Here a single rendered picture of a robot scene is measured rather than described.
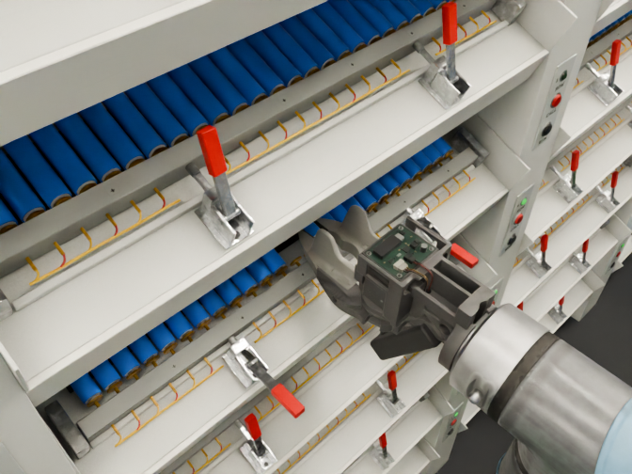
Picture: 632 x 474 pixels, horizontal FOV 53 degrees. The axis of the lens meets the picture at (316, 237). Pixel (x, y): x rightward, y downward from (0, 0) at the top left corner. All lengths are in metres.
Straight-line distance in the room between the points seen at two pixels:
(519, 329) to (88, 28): 0.39
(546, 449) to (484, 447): 1.17
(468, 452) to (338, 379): 0.87
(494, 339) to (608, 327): 1.50
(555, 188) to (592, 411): 0.70
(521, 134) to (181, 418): 0.51
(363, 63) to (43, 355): 0.36
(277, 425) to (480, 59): 0.50
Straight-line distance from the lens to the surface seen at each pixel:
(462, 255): 0.74
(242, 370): 0.64
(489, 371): 0.55
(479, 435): 1.73
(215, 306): 0.65
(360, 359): 0.90
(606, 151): 1.32
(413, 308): 0.60
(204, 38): 0.39
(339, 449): 1.06
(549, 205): 1.17
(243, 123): 0.53
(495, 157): 0.86
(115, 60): 0.36
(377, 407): 1.09
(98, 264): 0.48
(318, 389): 0.87
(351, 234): 0.67
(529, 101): 0.80
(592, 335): 2.00
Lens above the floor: 1.50
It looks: 46 degrees down
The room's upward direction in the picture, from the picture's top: straight up
